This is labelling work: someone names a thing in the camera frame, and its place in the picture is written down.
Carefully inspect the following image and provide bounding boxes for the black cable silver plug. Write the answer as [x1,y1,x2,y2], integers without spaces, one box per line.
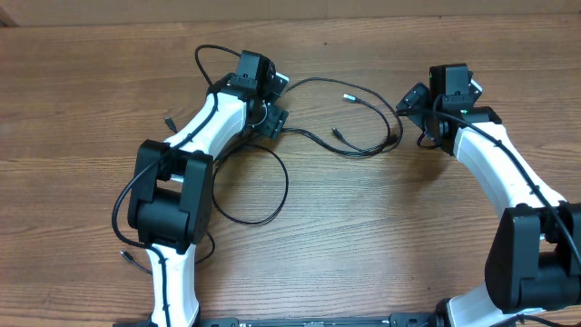
[282,77,404,159]

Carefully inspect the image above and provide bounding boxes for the black cable bundle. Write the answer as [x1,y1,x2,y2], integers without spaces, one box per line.
[119,131,291,276]

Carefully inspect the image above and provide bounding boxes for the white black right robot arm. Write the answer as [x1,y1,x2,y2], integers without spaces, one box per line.
[389,64,580,326]

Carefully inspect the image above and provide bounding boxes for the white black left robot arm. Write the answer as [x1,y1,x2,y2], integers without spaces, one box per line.
[119,50,289,326]

